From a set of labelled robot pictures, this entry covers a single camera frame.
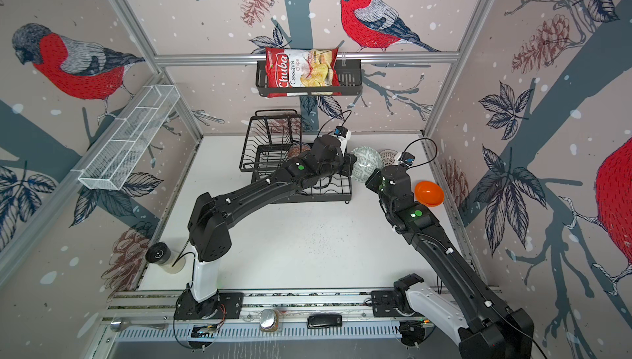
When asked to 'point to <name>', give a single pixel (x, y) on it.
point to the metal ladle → (119, 325)
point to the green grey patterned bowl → (368, 160)
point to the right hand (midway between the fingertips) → (370, 172)
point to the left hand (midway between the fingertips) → (358, 157)
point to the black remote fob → (320, 320)
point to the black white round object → (170, 262)
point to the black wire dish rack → (268, 135)
